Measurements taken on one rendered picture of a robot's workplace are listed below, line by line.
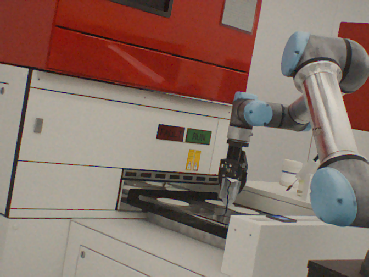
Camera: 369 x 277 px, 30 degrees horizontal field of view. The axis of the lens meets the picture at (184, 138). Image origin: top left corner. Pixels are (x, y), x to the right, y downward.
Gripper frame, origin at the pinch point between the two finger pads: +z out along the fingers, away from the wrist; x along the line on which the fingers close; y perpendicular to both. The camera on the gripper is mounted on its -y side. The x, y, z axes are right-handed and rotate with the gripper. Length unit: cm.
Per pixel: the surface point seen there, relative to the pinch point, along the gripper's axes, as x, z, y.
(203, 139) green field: -13.4, -17.8, -8.4
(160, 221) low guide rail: -17.0, 8.0, 15.1
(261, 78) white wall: -39, -54, -262
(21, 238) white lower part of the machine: -46, 15, 47
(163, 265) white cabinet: -4, 11, 54
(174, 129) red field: -20.5, -19.8, 4.0
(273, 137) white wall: -26, -15, -284
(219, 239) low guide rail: 4.3, 6.9, 27.3
